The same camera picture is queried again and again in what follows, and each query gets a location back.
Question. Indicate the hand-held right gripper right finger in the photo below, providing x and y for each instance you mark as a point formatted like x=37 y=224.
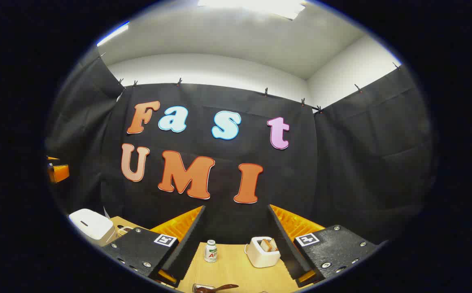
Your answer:
x=284 y=248

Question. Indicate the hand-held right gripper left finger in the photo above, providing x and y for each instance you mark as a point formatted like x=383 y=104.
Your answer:
x=189 y=248

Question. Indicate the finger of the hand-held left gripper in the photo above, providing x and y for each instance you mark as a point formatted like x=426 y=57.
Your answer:
x=52 y=158
x=59 y=173

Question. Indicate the dark wooden spoon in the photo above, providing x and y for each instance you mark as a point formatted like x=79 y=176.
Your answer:
x=219 y=288

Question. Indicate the white rice cooker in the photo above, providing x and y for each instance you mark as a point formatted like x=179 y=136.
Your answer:
x=91 y=223

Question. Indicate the toast bread slice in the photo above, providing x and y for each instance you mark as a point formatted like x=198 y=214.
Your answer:
x=266 y=245

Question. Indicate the white drink bottle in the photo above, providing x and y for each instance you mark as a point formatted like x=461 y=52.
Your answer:
x=211 y=252

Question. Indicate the cream toaster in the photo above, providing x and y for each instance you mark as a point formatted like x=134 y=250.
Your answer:
x=262 y=257

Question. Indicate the black backdrop cloth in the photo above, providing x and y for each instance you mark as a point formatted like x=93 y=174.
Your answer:
x=227 y=154

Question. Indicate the ceiling light panel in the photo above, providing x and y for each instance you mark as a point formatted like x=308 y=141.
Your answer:
x=252 y=6

